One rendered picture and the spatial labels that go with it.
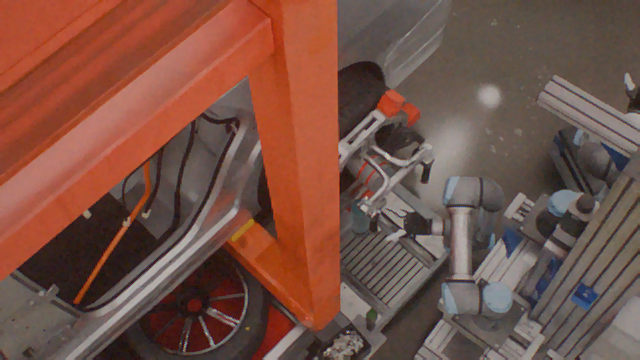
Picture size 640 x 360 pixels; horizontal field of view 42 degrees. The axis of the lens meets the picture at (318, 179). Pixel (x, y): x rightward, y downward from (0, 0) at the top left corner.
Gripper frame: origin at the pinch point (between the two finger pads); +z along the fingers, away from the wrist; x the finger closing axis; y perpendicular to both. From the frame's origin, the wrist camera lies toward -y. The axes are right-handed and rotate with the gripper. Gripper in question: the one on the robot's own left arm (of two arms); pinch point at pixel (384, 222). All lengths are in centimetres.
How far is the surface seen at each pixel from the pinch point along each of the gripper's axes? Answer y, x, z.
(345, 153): -28.9, 16.1, 17.5
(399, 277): 77, 8, -11
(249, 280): 34, -15, 60
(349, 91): -35, 42, 17
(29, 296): -63, -65, 118
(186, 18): -213, -72, 40
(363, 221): 15.6, 8.1, 9.0
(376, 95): -33, 43, 6
